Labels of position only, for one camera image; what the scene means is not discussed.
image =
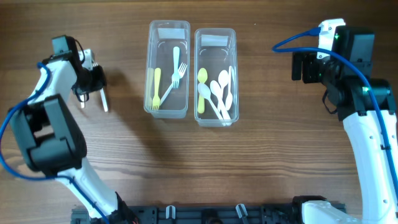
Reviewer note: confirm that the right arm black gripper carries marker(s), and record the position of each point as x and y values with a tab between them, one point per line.
308	61

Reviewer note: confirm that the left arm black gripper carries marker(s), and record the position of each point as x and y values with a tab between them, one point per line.
101	82

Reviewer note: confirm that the yellow plastic fork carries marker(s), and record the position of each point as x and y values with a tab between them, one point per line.
156	99

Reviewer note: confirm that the clear plastic container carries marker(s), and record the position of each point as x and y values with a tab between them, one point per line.
216	50
163	37

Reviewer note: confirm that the white spoon bowl up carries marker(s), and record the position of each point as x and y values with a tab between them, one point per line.
223	80

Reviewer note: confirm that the thick-handled white spoon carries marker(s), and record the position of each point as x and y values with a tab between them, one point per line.
229	98

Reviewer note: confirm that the pale blue plastic fork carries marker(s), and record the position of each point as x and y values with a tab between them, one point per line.
176	68

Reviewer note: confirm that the white spoon bowl down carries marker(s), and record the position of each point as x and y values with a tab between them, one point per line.
218	101

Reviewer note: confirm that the thin white plastic fork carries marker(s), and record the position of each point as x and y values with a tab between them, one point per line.
181	70

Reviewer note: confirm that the yellow plastic spoon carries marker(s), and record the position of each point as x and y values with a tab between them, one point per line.
202	78

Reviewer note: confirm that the thin-handled white spoon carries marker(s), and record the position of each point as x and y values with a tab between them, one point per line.
205	92

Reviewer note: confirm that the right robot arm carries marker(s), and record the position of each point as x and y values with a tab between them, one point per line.
342	62

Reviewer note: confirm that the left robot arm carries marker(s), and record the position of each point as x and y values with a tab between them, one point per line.
49	138

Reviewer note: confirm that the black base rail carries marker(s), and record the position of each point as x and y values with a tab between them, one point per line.
267	213

